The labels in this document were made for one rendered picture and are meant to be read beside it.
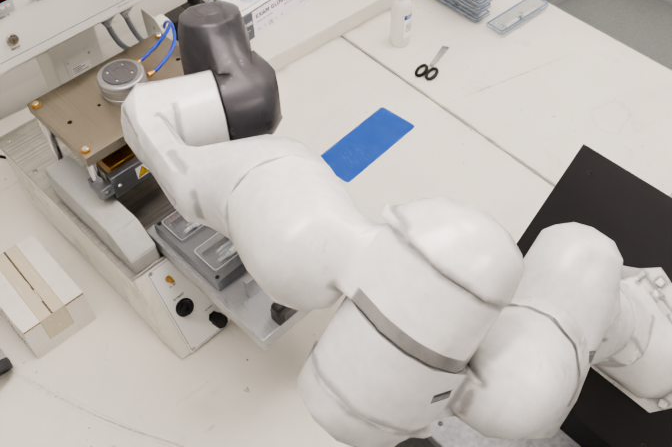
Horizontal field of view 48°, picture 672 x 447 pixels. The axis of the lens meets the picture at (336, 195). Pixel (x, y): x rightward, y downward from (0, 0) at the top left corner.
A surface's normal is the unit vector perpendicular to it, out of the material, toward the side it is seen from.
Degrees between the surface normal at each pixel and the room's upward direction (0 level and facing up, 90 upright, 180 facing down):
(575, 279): 35
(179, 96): 14
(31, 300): 1
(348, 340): 49
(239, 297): 0
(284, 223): 20
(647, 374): 65
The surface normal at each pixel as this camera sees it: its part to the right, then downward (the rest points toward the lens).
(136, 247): 0.44, -0.15
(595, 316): 0.29, 0.24
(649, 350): 0.05, 0.16
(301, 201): -0.04, -0.81
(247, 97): 0.21, -0.04
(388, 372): -0.01, 0.40
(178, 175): -0.49, -0.22
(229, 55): 0.26, -0.33
